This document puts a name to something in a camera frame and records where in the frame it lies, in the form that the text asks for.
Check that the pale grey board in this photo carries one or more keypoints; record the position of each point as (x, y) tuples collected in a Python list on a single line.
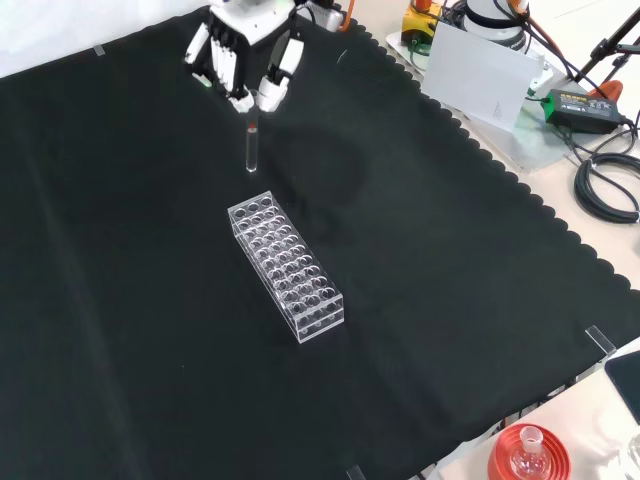
[(475, 75)]

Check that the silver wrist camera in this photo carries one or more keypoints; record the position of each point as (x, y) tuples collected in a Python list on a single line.
[(330, 16)]

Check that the black bench cloth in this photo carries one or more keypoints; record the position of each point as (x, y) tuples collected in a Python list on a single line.
[(150, 250)]

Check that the clear round-bottom flask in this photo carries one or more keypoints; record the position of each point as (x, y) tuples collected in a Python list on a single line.
[(530, 457)]

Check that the clear tape strip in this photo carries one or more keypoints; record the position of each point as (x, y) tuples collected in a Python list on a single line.
[(354, 472), (99, 51), (600, 341)]

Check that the clear plastic test tube rack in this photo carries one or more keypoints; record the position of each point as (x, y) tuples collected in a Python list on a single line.
[(287, 265)]

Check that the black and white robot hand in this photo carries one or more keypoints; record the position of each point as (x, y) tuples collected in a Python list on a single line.
[(250, 22)]

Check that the yellow stop button box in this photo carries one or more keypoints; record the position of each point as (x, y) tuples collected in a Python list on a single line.
[(417, 22)]

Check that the clear glass test tube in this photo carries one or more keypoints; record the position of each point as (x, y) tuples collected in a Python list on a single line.
[(251, 150)]

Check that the black tripod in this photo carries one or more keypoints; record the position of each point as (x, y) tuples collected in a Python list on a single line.
[(607, 45)]

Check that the black power adapter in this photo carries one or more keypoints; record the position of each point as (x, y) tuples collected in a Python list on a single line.
[(582, 110)]

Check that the dark flat tablet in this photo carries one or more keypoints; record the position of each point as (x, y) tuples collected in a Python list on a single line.
[(627, 380)]

